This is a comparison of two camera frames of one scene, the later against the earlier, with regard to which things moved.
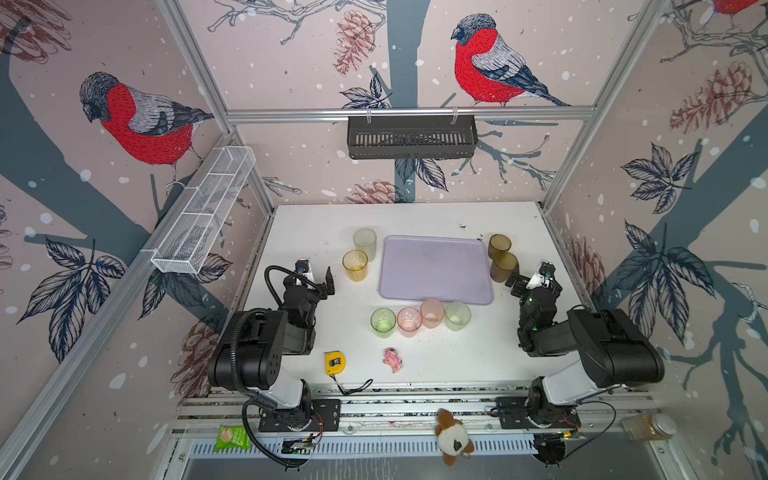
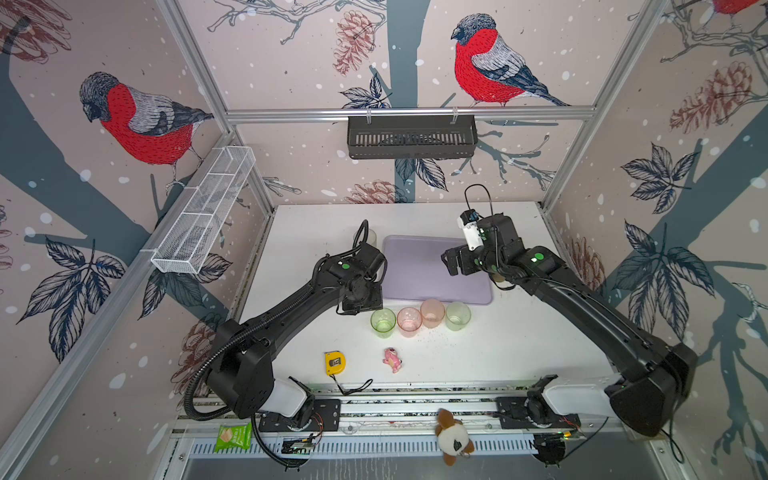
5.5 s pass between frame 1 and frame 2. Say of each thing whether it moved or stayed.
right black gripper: moved
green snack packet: stayed
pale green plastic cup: stayed
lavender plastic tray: stayed
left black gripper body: moved
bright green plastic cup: stayed
